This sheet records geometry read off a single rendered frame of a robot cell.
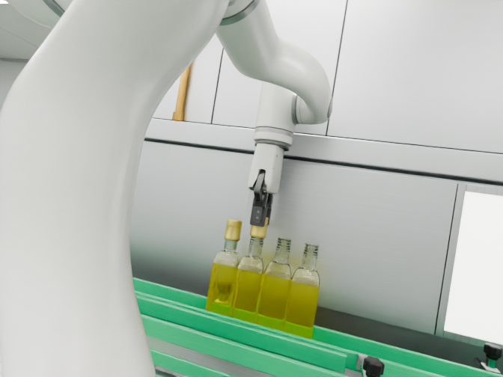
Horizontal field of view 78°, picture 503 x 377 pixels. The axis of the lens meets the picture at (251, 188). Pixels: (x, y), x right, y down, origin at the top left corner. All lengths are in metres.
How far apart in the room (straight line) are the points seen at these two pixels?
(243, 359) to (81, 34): 0.52
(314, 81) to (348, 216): 0.34
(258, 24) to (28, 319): 0.44
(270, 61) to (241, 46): 0.06
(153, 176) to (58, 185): 0.74
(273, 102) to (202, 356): 0.50
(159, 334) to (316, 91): 0.53
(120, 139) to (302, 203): 0.59
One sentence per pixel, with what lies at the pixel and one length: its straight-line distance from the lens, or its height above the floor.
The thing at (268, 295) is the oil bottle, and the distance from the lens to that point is 0.68.
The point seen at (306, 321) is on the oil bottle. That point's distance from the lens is 0.67.
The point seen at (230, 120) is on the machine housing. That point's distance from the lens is 0.89.
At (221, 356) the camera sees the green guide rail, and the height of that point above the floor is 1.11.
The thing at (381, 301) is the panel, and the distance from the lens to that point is 0.82.
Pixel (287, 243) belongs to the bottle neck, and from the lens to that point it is 0.66.
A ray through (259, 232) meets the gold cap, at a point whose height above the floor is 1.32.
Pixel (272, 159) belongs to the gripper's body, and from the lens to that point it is 0.63.
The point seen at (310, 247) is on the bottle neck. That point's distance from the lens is 0.65.
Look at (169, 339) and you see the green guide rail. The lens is 0.65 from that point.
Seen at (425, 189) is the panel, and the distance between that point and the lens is 0.80.
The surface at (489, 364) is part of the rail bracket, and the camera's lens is 0.82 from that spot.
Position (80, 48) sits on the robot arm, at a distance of 0.24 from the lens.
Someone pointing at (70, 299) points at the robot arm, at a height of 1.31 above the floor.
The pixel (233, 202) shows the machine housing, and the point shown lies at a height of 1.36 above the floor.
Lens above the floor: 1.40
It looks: level
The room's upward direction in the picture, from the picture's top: 9 degrees clockwise
